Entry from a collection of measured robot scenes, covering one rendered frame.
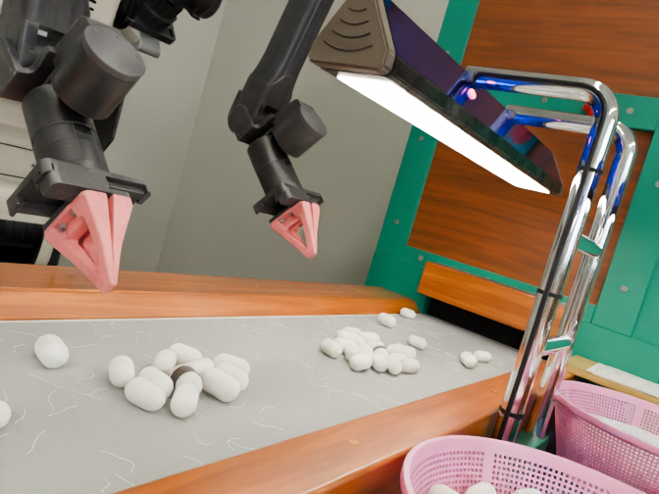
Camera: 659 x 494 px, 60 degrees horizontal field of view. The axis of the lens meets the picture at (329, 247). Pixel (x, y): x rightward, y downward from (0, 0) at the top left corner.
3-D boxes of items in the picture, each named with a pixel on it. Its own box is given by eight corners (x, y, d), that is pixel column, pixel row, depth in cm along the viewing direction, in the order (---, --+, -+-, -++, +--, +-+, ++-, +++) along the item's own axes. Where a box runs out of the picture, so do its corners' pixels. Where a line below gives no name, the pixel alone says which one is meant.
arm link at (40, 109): (66, 123, 58) (8, 108, 53) (101, 78, 55) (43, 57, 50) (82, 176, 55) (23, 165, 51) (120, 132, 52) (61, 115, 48)
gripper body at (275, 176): (327, 203, 88) (309, 166, 91) (286, 192, 80) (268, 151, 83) (297, 225, 91) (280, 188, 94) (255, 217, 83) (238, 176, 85)
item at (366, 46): (304, 61, 49) (327, -23, 49) (515, 186, 100) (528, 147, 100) (380, 70, 45) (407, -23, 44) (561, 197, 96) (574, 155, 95)
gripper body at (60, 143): (155, 197, 52) (133, 136, 55) (47, 174, 44) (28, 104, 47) (116, 236, 55) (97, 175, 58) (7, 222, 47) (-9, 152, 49)
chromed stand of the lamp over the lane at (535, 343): (340, 424, 68) (450, 57, 64) (414, 402, 84) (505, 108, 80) (489, 510, 57) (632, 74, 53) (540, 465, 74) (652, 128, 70)
